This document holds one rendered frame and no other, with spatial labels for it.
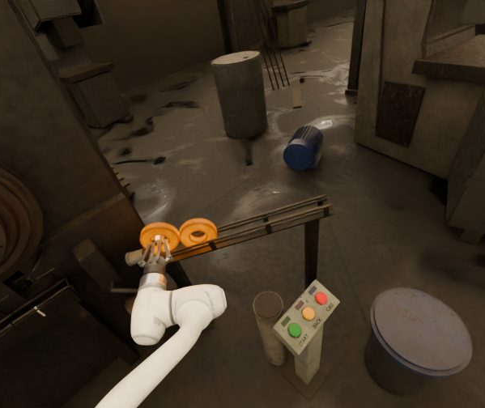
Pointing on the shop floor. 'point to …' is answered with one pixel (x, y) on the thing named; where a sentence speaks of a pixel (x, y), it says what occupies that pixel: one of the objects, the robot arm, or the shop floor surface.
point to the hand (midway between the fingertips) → (159, 235)
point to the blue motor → (304, 149)
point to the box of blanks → (484, 173)
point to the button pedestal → (307, 342)
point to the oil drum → (241, 93)
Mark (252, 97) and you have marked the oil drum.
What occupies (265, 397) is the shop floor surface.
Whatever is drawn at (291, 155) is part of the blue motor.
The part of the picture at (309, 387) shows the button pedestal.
